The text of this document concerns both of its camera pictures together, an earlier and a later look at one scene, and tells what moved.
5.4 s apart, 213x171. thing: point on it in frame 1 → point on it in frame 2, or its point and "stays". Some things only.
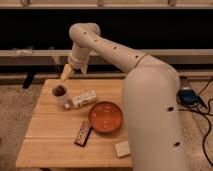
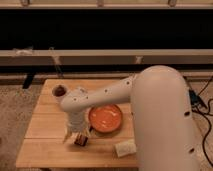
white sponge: [122, 149] stays
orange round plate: [105, 117] stays
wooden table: [49, 141] stays
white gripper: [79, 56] → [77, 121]
